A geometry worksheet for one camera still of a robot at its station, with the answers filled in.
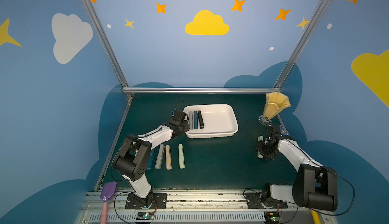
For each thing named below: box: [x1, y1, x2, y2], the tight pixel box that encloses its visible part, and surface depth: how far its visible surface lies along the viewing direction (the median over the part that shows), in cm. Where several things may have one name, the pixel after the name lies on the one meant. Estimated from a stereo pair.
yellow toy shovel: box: [310, 208, 322, 224], surface depth 70 cm
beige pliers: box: [165, 144, 173, 171], surface depth 88 cm
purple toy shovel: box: [99, 181, 118, 224], surface depth 76 cm
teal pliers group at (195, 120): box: [193, 110, 199, 130], surface depth 106 cm
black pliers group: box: [197, 110, 205, 130], surface depth 106 cm
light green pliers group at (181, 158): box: [178, 143, 185, 169], surface depth 88 cm
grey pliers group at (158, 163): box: [154, 143, 166, 170], surface depth 88 cm
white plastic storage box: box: [182, 103, 239, 139], surface depth 106 cm
